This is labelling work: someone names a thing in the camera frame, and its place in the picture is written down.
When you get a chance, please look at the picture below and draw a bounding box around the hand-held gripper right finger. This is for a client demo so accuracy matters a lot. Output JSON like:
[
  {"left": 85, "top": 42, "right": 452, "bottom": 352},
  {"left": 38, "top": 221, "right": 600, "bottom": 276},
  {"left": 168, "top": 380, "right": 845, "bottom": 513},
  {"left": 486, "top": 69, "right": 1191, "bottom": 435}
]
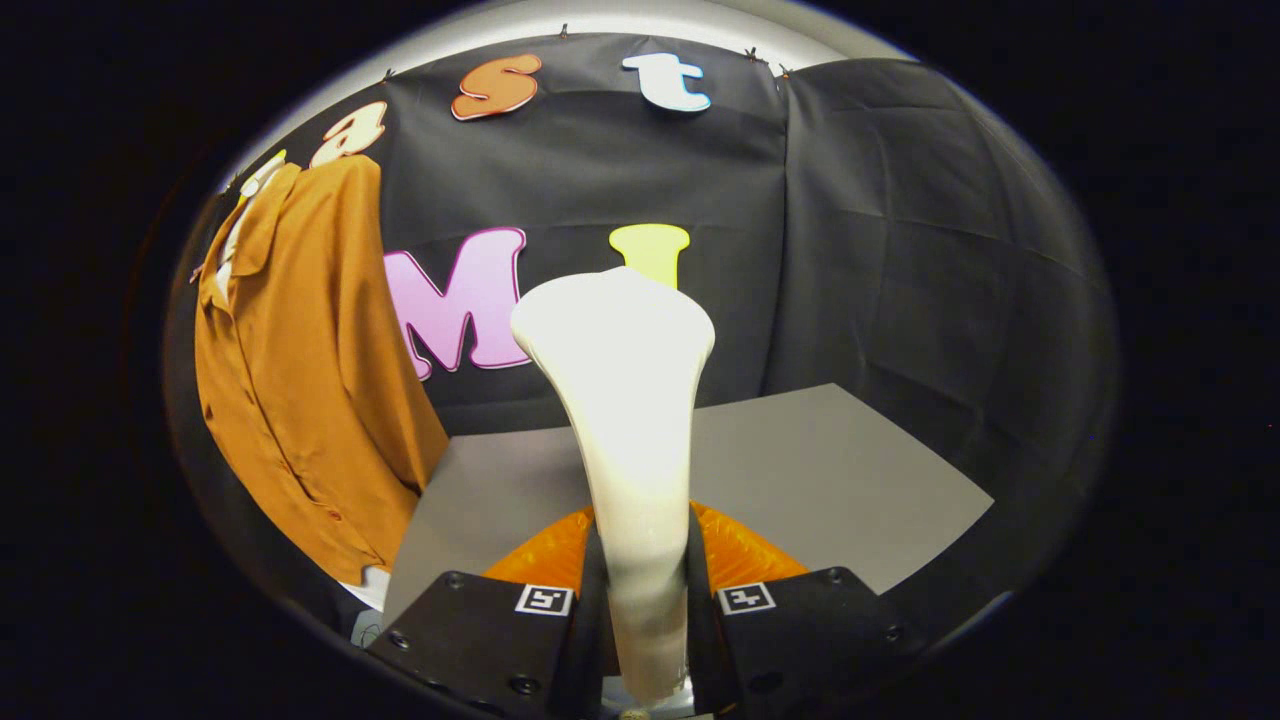
[{"left": 685, "top": 500, "right": 931, "bottom": 720}]

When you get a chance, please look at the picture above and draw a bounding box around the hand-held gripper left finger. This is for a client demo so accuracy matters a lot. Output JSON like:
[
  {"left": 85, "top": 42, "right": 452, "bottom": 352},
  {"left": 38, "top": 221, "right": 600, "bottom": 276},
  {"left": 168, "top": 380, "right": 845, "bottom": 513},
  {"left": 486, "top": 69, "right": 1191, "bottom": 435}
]
[{"left": 365, "top": 505, "right": 609, "bottom": 720}]

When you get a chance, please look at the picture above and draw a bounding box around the white garment steamer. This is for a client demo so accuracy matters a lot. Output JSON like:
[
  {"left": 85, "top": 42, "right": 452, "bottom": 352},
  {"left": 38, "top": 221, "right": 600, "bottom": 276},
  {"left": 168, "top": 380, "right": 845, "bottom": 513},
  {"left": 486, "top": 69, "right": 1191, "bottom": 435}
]
[{"left": 510, "top": 267, "right": 717, "bottom": 709}]

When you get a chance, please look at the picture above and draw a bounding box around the brown button shirt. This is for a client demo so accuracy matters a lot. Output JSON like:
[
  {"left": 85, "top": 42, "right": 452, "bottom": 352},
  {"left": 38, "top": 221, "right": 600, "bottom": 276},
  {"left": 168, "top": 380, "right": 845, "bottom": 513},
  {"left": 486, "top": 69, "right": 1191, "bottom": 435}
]
[{"left": 193, "top": 155, "right": 451, "bottom": 586}]

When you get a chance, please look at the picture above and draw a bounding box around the white mannequin torso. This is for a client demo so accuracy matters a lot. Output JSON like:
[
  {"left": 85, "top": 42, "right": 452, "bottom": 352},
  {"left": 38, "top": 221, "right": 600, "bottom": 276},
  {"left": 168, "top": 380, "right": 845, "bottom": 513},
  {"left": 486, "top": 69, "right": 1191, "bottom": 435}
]
[{"left": 215, "top": 150, "right": 391, "bottom": 611}]

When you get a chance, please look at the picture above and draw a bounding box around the grey side table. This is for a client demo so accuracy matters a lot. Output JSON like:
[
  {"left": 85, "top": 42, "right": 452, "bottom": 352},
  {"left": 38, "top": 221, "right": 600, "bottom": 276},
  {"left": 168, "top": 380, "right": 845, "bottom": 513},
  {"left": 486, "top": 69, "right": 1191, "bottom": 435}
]
[{"left": 383, "top": 383, "right": 996, "bottom": 641}]

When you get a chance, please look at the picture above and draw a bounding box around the black backdrop cloth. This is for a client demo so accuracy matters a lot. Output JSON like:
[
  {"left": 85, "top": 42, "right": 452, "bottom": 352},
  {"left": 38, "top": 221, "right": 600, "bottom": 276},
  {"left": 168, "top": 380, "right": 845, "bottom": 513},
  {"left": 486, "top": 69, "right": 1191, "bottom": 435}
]
[{"left": 170, "top": 33, "right": 1119, "bottom": 641}]

